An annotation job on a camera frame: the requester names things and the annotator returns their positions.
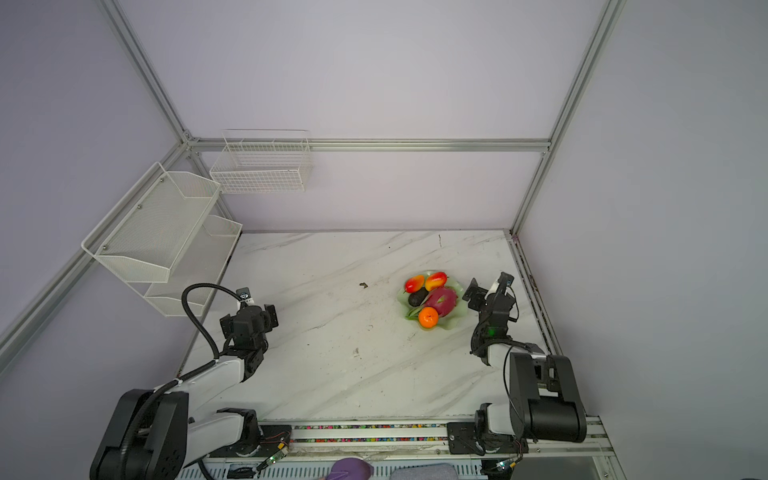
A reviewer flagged pink dragon fruit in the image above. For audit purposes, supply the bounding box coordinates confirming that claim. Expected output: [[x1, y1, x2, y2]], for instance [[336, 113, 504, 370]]
[[425, 287, 458, 318]]

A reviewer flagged red yellow mango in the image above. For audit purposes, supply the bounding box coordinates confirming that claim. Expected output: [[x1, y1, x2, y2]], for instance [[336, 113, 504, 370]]
[[404, 275, 425, 294], [424, 271, 448, 292]]

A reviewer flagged orange tangerine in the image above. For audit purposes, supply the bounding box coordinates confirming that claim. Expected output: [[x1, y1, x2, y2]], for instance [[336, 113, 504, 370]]
[[417, 306, 440, 329]]

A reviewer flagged dark avocado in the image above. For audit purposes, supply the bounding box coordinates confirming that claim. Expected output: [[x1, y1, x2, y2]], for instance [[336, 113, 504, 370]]
[[407, 287, 429, 308]]

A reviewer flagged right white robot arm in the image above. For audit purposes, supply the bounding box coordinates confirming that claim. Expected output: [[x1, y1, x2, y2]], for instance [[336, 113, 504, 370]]
[[446, 272, 588, 457]]

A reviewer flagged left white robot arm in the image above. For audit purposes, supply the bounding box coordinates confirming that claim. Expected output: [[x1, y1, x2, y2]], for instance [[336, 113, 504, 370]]
[[89, 304, 279, 479]]

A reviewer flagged green glass fruit bowl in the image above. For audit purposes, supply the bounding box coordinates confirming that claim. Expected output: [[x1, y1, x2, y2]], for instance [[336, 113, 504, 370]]
[[396, 270, 468, 331]]

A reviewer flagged white mesh two-tier shelf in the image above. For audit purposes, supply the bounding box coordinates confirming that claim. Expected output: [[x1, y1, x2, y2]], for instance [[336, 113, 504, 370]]
[[81, 163, 242, 317]]

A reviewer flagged purple cap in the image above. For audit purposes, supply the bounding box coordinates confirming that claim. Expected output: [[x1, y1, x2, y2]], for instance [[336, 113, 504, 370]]
[[324, 457, 375, 480]]

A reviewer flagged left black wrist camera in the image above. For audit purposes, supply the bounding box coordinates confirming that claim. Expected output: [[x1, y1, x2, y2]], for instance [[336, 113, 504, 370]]
[[235, 287, 251, 302]]

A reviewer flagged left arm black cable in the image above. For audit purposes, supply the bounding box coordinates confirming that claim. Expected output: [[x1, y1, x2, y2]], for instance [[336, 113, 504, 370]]
[[119, 283, 247, 480]]

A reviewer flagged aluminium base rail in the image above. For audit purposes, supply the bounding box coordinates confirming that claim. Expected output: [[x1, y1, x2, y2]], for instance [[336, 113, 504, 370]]
[[179, 417, 625, 479]]

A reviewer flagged white wire wall basket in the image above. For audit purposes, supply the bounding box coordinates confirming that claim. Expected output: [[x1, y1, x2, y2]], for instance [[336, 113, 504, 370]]
[[210, 129, 313, 194]]

